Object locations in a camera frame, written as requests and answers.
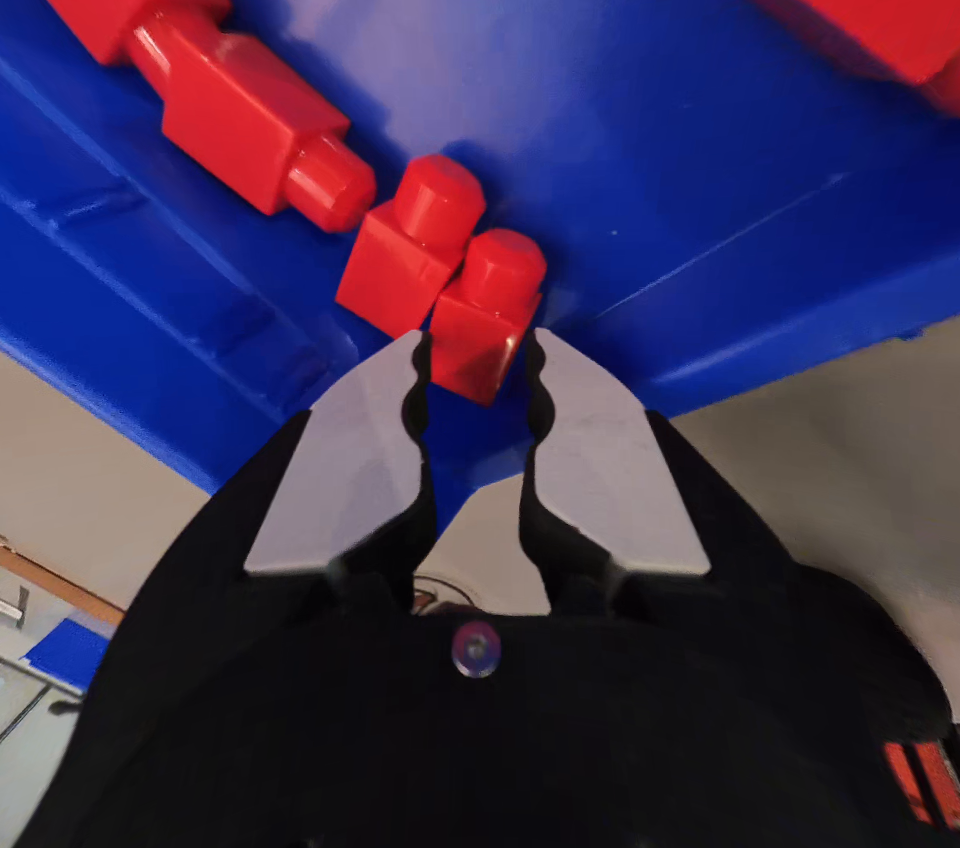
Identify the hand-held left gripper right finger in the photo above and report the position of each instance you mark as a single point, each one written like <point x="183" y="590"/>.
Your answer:
<point x="615" y="481"/>

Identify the pile of toy blocks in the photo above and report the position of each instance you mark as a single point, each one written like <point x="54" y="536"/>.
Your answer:
<point x="240" y="113"/>

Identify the grey desk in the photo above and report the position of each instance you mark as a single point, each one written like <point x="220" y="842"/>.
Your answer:
<point x="825" y="488"/>

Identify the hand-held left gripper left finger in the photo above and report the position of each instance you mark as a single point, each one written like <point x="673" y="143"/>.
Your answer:
<point x="345" y="481"/>

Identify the red toy block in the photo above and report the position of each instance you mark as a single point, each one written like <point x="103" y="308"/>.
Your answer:
<point x="480" y="338"/>

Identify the blue plastic bin with tag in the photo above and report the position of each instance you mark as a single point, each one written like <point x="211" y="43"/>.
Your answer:
<point x="637" y="151"/>

